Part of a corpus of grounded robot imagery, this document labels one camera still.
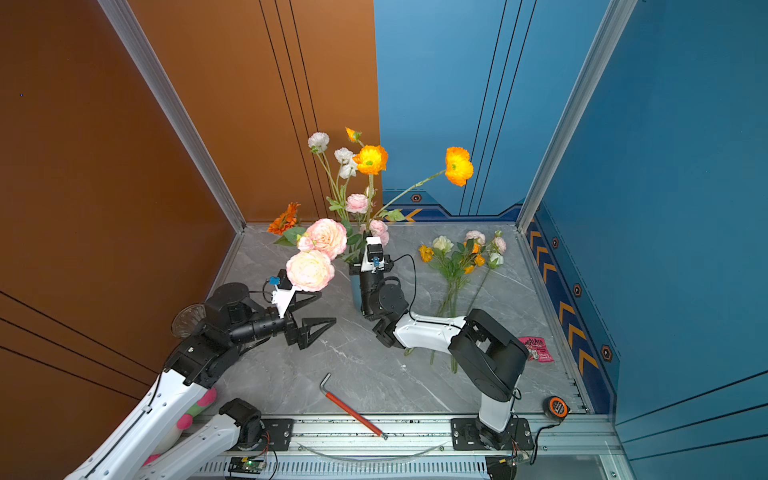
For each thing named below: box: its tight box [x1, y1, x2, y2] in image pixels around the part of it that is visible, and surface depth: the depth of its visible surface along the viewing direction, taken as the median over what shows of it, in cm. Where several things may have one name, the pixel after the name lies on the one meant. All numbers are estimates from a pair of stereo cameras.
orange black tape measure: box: [542, 395, 571, 422], surface depth 76 cm
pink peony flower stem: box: [346, 193, 389, 246], surface depth 77 cm
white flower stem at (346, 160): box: [308, 132, 358, 229], surface depth 82 cm
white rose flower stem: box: [465, 252, 504, 316], surface depth 107 cm
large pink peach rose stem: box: [286, 219, 347, 292], surface depth 49 cm
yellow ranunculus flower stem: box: [345, 127, 474, 236], surface depth 51 cm
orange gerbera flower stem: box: [267, 202, 306, 247], surface depth 68 cm
